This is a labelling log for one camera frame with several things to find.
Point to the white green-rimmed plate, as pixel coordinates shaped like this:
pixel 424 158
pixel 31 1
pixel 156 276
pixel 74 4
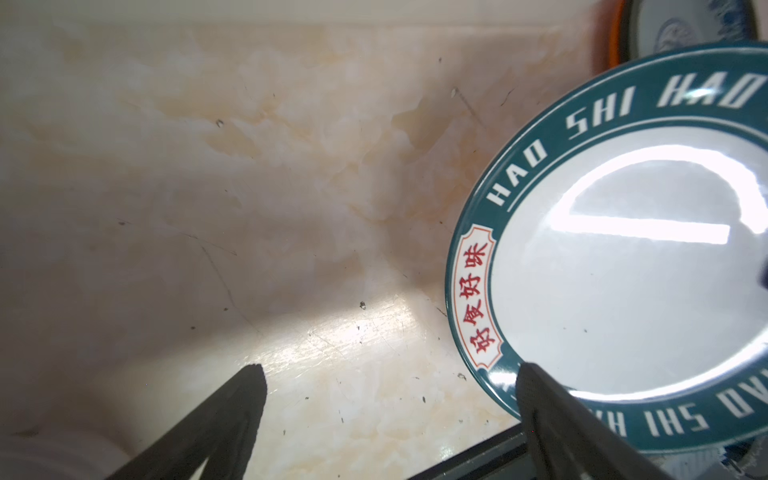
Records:
pixel 619 241

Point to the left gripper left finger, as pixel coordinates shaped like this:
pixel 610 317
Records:
pixel 218 436

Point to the teal floral small plate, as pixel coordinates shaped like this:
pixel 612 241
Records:
pixel 645 28

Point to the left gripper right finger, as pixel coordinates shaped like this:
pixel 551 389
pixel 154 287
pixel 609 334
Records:
pixel 566 441

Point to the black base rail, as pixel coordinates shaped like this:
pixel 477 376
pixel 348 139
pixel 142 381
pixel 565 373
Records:
pixel 503 456

